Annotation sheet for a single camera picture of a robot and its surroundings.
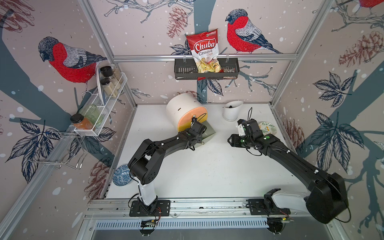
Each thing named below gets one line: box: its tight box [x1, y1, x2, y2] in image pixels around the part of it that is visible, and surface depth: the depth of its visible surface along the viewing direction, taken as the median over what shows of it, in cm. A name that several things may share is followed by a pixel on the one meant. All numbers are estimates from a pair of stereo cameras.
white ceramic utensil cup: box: [222, 100, 244, 121], surface depth 108 cm
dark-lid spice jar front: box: [100, 77, 118, 98], surface depth 79 cm
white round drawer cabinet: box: [166, 93, 206, 132], surface depth 94 cm
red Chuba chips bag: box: [186, 28, 224, 81], surface depth 84 cm
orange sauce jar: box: [70, 113, 94, 130], surface depth 62 cm
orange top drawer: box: [178, 106, 207, 127], surface depth 86 cm
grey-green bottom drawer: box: [201, 120, 217, 145], surface depth 95 cm
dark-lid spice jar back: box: [100, 64, 118, 83], surface depth 81 cm
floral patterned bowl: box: [258, 121, 277, 136], surface depth 105 cm
